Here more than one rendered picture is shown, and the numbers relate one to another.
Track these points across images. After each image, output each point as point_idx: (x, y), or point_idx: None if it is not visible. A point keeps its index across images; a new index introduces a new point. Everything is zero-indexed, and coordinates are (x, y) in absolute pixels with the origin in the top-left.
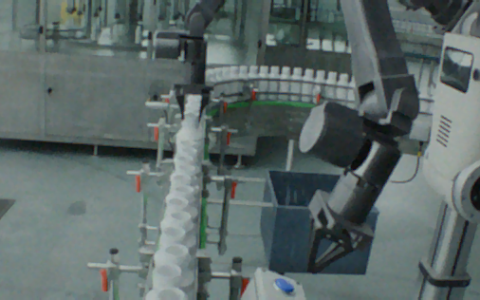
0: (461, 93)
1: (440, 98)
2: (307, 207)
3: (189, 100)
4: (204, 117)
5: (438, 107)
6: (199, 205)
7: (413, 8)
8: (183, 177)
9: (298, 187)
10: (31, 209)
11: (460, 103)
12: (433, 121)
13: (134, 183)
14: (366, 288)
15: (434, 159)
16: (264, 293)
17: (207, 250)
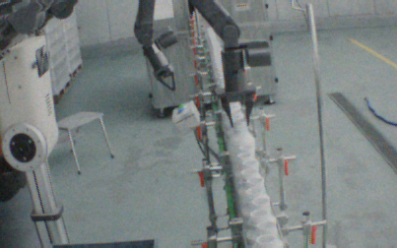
0: (47, 71)
1: (41, 88)
2: (123, 240)
3: (267, 199)
4: (241, 219)
5: (42, 94)
6: (224, 128)
7: (33, 31)
8: (234, 114)
9: None
10: None
11: (48, 78)
12: (43, 106)
13: None
14: None
15: (51, 128)
16: (191, 104)
17: (216, 112)
